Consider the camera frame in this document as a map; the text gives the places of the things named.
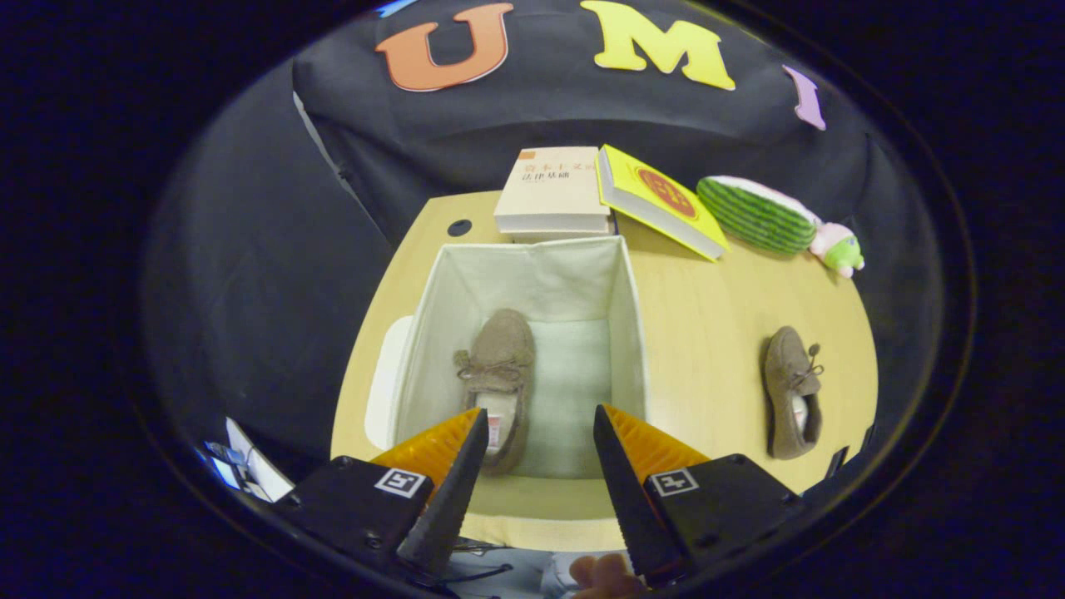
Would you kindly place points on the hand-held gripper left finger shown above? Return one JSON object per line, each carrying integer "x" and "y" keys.
{"x": 453, "y": 499}

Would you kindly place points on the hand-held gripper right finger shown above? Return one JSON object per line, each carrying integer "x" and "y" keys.
{"x": 624, "y": 499}

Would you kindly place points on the beige fabric storage box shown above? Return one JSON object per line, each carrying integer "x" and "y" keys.
{"x": 574, "y": 366}

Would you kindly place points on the brown fuzzy shoe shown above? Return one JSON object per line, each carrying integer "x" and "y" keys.
{"x": 499, "y": 349}
{"x": 786, "y": 374}

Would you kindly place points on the person's light clothing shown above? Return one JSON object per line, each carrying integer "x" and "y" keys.
{"x": 524, "y": 574}

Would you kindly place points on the white papers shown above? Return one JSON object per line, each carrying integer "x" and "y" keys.
{"x": 258, "y": 474}

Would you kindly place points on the black desk grommet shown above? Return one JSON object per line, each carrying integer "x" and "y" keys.
{"x": 459, "y": 228}

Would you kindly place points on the yellow book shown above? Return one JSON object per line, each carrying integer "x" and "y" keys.
{"x": 657, "y": 200}

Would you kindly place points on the watermelon slice plush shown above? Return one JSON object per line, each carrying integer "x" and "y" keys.
{"x": 757, "y": 216}

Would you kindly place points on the beige paperback book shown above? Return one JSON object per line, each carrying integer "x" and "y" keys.
{"x": 549, "y": 191}

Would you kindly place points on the pink and green plush toy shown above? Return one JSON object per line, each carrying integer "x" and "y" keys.
{"x": 840, "y": 249}

